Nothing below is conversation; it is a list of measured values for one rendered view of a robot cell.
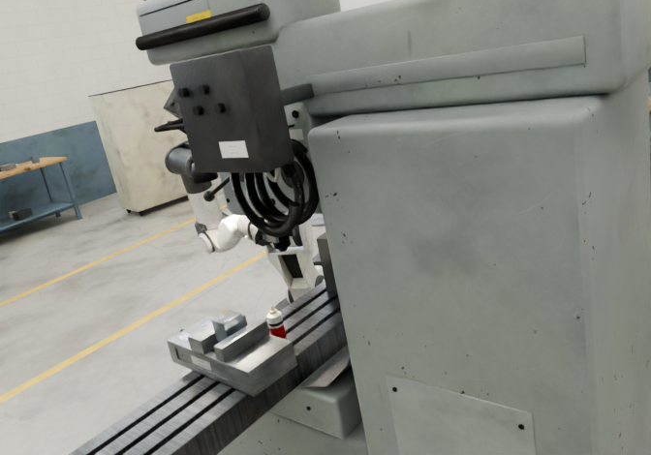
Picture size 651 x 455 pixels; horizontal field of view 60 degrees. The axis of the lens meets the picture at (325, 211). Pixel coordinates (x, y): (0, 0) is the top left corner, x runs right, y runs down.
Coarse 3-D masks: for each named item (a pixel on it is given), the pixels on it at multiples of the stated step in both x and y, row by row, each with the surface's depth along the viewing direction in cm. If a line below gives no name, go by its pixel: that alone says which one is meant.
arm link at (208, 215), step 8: (192, 200) 190; (200, 200) 189; (216, 200) 194; (200, 208) 191; (208, 208) 191; (216, 208) 193; (200, 216) 192; (208, 216) 192; (216, 216) 194; (224, 216) 197; (200, 224) 194; (208, 224) 194; (216, 224) 195; (200, 232) 196; (200, 240) 196; (208, 240) 192; (208, 248) 193
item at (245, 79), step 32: (192, 64) 99; (224, 64) 94; (256, 64) 94; (192, 96) 102; (224, 96) 97; (256, 96) 94; (192, 128) 106; (224, 128) 100; (256, 128) 95; (288, 128) 101; (224, 160) 103; (256, 160) 97; (288, 160) 101
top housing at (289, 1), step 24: (144, 0) 143; (168, 0) 134; (192, 0) 129; (216, 0) 124; (240, 0) 120; (264, 0) 116; (288, 0) 120; (312, 0) 126; (336, 0) 132; (144, 24) 142; (168, 24) 137; (264, 24) 118; (168, 48) 140; (192, 48) 134; (216, 48) 130
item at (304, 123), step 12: (288, 108) 123; (300, 108) 121; (288, 120) 124; (300, 120) 122; (312, 120) 122; (324, 120) 125; (300, 132) 123; (300, 168) 126; (264, 180) 135; (288, 180) 130; (288, 192) 132; (276, 204) 136
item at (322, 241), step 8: (320, 240) 175; (320, 248) 176; (328, 248) 175; (320, 256) 178; (328, 256) 176; (328, 264) 177; (328, 272) 178; (328, 280) 179; (328, 288) 180; (336, 288) 179
